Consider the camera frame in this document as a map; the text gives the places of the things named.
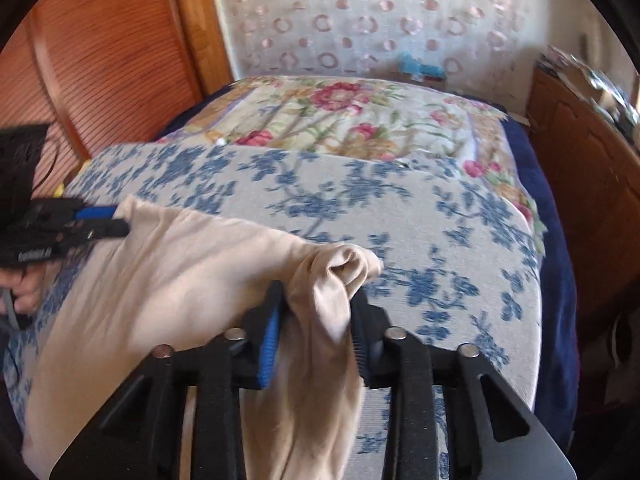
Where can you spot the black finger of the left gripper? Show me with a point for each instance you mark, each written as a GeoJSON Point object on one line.
{"type": "Point", "coordinates": [92, 230]}

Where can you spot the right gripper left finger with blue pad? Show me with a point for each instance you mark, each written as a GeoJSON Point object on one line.
{"type": "Point", "coordinates": [262, 325]}

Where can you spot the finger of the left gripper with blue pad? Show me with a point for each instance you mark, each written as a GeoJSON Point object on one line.
{"type": "Point", "coordinates": [95, 213]}

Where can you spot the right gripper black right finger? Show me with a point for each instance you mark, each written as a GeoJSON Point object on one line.
{"type": "Point", "coordinates": [376, 356]}

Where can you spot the beige printed t-shirt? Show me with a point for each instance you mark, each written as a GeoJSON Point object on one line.
{"type": "Point", "coordinates": [182, 278]}

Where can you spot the person's left hand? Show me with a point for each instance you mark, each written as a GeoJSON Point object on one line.
{"type": "Point", "coordinates": [26, 286]}

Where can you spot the yellow plush toy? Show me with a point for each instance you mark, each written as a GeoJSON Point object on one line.
{"type": "Point", "coordinates": [59, 191]}

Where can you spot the blue floral white mattress pad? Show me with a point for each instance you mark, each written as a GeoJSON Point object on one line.
{"type": "Point", "coordinates": [444, 294]}

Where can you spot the wooden louvred wardrobe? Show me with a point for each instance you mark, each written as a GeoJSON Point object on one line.
{"type": "Point", "coordinates": [102, 72]}

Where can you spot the dark blue bed sheet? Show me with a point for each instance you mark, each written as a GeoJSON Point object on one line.
{"type": "Point", "coordinates": [323, 187]}

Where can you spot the colourful floral quilt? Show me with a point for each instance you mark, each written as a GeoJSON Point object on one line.
{"type": "Point", "coordinates": [369, 119]}

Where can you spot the blue plastic bag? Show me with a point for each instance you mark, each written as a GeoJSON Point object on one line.
{"type": "Point", "coordinates": [416, 70]}

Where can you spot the long wooden sideboard cabinet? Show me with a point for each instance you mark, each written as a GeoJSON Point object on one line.
{"type": "Point", "coordinates": [594, 177]}

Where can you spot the cardboard box on sideboard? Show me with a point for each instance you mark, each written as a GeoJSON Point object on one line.
{"type": "Point", "coordinates": [582, 84]}

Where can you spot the circle patterned sheer curtain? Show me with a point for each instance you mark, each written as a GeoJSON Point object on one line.
{"type": "Point", "coordinates": [479, 45]}

